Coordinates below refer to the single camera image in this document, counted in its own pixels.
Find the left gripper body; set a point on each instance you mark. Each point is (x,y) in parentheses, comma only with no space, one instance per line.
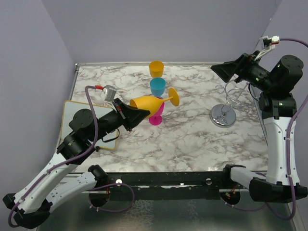
(115,119)

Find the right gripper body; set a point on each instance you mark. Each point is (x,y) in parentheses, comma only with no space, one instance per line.
(254,73)

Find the yellow wine glass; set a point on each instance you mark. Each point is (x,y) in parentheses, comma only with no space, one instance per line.
(156,69)
(152,103)

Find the pink wine glass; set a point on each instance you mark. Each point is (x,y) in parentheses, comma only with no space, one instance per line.
(157,119)

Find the blue wine glass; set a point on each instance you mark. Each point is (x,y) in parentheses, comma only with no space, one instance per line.
(157,86)

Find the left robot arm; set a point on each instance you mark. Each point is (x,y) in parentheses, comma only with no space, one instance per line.
(32,206)

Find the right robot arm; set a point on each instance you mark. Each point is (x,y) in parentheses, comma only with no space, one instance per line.
(278,107)

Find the chrome wine glass rack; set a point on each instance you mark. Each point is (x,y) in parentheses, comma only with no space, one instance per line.
(224,115)

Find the small yellow-framed whiteboard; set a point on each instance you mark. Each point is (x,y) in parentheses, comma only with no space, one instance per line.
(71,107)

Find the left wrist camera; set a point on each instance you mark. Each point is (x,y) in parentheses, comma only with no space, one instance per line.
(110,93)

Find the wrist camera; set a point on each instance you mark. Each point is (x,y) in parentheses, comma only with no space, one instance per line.
(110,93)
(267,45)

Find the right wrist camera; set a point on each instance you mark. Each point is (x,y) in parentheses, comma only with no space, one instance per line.
(267,45)

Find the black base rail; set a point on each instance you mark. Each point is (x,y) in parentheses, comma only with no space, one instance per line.
(175,185)

